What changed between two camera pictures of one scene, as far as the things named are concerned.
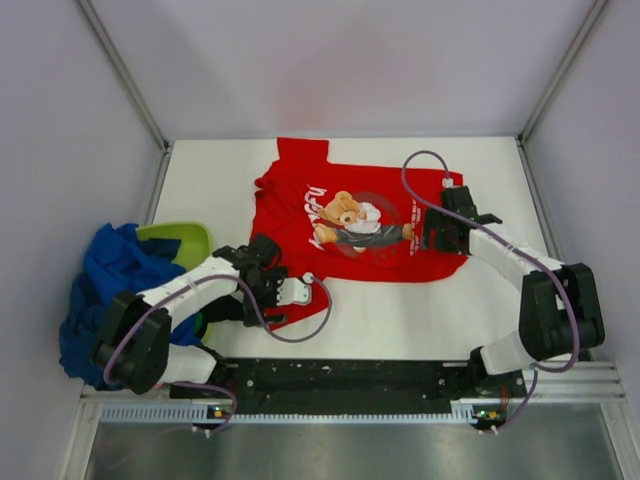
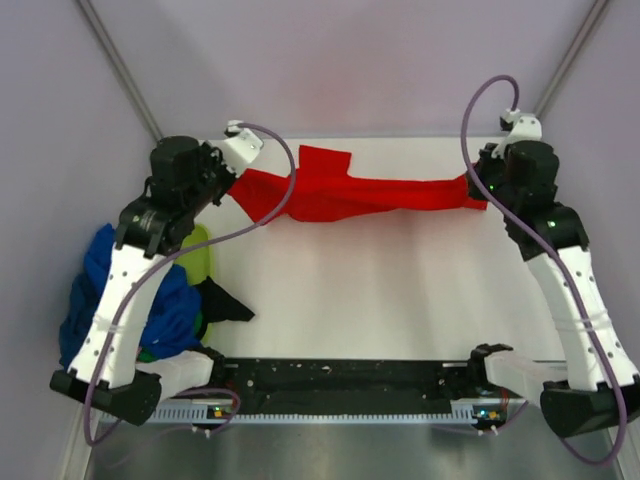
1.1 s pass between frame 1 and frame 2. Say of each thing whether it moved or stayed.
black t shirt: stayed
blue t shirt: stayed
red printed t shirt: moved
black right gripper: moved
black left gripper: moved
